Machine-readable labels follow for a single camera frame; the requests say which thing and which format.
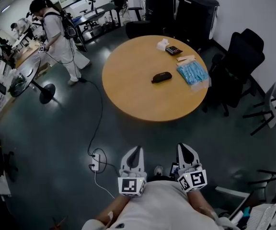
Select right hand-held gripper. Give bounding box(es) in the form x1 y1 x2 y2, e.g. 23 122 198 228
177 142 208 193

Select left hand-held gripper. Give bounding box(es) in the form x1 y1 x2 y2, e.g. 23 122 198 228
117 145 149 197

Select black glasses case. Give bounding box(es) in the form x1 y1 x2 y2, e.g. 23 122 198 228
151 71 173 84

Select person's right forearm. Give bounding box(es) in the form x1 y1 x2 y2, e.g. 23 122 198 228
187 190 216 221

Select person's left forearm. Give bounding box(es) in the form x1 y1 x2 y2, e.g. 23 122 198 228
95 195 132 223

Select black phone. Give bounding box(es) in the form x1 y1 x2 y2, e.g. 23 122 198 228
171 162 180 177

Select white power strip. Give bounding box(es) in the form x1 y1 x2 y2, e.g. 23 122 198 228
91 153 101 171

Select person's white shirt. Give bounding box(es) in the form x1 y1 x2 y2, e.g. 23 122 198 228
81 180 240 230

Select clear plastic bag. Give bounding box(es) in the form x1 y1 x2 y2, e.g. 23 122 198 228
190 78 212 93

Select round wooden table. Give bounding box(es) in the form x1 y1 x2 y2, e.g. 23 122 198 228
102 34 212 122

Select grey chair with black arms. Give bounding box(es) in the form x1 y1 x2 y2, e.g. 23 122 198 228
214 168 276 202

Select bag of blue packets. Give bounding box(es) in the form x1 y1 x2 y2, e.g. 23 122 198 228
176 62 209 85

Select white perforated basket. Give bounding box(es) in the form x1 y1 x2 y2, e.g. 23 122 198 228
246 203 276 230

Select pale wooden strips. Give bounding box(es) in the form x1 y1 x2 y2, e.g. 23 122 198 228
176 54 197 62

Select black office chair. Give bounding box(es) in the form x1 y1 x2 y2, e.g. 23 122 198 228
202 28 266 117

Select black calculator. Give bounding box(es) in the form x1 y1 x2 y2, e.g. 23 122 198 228
165 46 183 56

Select white tissue pack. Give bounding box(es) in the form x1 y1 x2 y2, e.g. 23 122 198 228
156 39 170 51

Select black armchair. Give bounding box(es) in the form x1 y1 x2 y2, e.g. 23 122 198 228
125 6 153 40

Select wide black bin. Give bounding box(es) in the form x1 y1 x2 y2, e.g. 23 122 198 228
175 0 219 48

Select long wooden table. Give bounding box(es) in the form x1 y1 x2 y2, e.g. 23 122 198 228
15 40 42 69

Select black desk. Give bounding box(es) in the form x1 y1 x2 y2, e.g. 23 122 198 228
76 3 122 43

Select tall black bin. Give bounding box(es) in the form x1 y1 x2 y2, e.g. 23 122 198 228
143 0 184 22

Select white cable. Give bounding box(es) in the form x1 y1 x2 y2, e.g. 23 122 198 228
94 170 116 199

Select black power cable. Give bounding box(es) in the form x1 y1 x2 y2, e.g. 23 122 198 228
80 77 104 157

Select grey frame chair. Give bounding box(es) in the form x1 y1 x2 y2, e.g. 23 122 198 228
242 82 276 136

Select round black pedestal table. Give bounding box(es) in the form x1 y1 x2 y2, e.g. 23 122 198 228
8 56 56 105

